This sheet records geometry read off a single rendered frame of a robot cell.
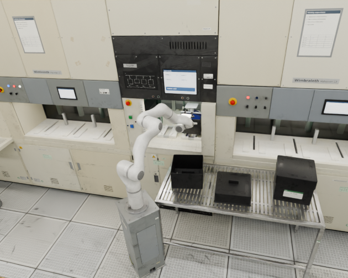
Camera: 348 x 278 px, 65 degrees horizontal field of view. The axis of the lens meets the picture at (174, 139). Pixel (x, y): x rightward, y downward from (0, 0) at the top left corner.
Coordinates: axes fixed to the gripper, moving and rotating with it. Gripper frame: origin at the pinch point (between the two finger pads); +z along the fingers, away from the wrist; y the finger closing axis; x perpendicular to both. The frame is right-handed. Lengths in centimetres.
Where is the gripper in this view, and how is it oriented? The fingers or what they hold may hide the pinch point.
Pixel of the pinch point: (188, 113)
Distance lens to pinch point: 266.8
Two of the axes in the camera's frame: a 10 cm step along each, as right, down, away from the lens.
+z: 3.0, -5.2, 8.0
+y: 9.5, 1.1, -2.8
